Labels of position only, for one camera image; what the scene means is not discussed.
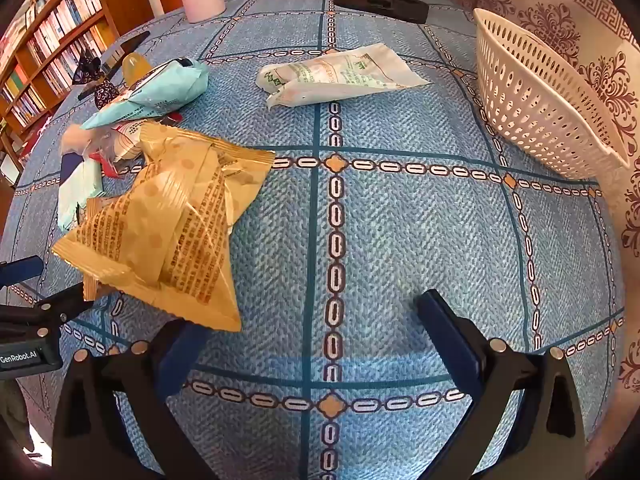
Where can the yellow snack packet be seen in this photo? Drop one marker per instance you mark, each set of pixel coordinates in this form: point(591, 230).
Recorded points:
point(165, 220)

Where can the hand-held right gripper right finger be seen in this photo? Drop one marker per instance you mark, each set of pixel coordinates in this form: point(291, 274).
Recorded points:
point(450, 335)

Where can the wooden bookshelf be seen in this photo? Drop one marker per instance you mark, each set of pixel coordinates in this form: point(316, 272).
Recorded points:
point(55, 35)

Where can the yellow jelly cup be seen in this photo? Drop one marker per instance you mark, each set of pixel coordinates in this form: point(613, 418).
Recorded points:
point(135, 67)

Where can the navy and mint snack packet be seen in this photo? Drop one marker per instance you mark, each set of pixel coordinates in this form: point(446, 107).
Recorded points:
point(80, 195)

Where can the white plastic basket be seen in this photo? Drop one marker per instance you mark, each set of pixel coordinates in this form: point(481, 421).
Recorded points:
point(530, 100)

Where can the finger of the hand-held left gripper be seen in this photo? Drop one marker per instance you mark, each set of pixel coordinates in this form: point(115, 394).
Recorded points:
point(20, 271)
point(45, 312)

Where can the blue patterned tablecloth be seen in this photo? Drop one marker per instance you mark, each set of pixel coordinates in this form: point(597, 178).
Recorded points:
point(400, 235)

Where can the orange teal snack bag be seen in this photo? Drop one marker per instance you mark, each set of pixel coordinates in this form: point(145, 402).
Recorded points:
point(170, 85)

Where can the clear red-edged snack packet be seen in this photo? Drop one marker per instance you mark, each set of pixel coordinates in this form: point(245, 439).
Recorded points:
point(107, 145)

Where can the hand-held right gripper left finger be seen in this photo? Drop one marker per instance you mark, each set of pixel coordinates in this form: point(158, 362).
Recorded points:
point(182, 355)

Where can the white and green snack packet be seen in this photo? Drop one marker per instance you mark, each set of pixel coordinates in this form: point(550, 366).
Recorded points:
point(320, 77)

